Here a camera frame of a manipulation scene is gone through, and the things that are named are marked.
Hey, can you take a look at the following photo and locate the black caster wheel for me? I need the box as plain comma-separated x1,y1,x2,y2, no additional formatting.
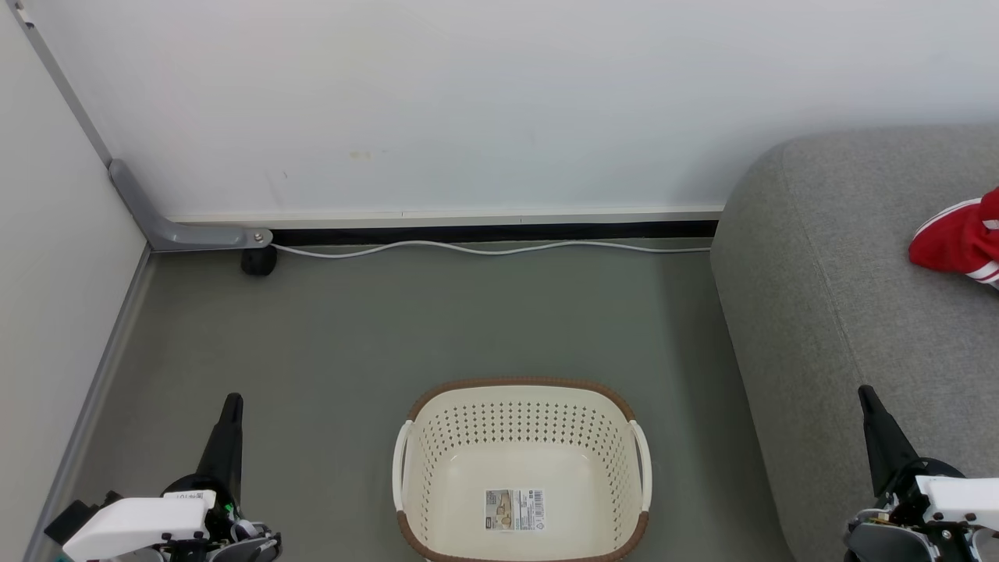
240,246,278,276

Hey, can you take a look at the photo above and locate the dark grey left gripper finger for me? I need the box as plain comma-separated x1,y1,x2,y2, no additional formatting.
195,393,244,508

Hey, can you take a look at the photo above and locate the grey fabric sofa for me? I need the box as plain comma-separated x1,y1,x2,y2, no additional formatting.
710,125,999,562

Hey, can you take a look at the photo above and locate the barcode label sticker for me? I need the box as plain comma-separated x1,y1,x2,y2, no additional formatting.
484,489,546,533

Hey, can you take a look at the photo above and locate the red white striped garment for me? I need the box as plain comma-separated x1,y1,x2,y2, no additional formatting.
908,187,999,290

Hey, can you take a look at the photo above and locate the black baseboard strip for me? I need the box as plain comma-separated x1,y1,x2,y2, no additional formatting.
272,221,719,245

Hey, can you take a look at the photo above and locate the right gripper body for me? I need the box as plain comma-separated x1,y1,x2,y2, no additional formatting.
880,459,999,518

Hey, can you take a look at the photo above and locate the cream perforated laundry basket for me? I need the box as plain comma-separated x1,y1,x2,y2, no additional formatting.
392,378,652,562

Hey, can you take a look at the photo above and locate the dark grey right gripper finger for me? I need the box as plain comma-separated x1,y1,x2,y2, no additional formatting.
859,385,920,496

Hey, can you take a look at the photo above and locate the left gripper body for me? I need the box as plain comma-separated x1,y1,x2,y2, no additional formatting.
62,476,235,562

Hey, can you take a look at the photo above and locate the white floor cable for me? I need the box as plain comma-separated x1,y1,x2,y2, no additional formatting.
273,239,711,259

